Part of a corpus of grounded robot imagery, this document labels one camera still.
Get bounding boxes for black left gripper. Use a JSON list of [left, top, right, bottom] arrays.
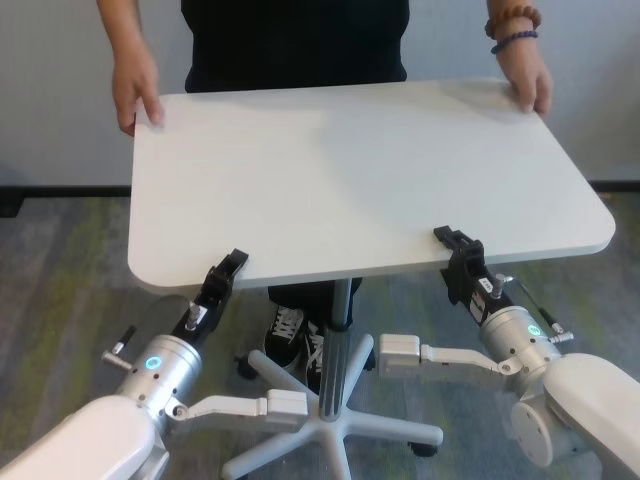
[[172, 248, 250, 351]]

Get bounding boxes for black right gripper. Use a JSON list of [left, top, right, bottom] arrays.
[[432, 225, 515, 326]]

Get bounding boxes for white rolling pedestal table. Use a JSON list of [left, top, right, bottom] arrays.
[[125, 77, 616, 480]]

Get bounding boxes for person's left forearm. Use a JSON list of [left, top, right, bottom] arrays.
[[485, 0, 544, 60]]

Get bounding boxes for person's right forearm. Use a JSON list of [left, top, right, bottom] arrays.
[[99, 0, 161, 66]]

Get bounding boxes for person's left hand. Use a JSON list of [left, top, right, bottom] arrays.
[[494, 48, 555, 116]]

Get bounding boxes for person's right hand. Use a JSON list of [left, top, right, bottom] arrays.
[[110, 49, 166, 137]]

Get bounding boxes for black trousers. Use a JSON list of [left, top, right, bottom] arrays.
[[267, 278, 364, 329]]

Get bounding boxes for black white-laced sneaker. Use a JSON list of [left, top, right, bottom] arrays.
[[301, 319, 332, 397], [263, 302, 312, 372]]

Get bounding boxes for black furniture foot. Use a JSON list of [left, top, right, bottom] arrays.
[[0, 192, 27, 220]]

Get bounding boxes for black shirt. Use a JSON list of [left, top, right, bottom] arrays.
[[183, 0, 409, 95]]

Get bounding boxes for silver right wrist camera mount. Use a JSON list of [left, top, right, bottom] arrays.
[[378, 333, 506, 380]]

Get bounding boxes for right gripper grey cable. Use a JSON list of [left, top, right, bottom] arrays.
[[492, 273, 567, 345]]

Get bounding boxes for gripper grey cable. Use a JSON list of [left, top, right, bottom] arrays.
[[102, 294, 202, 372], [492, 273, 567, 345]]

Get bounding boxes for left gripper grey cable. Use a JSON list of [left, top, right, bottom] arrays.
[[102, 294, 202, 372]]

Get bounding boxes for blue bead bracelet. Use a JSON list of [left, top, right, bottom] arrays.
[[490, 29, 539, 55]]

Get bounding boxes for brown wooden bead bracelet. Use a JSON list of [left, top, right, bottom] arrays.
[[483, 3, 543, 41]]

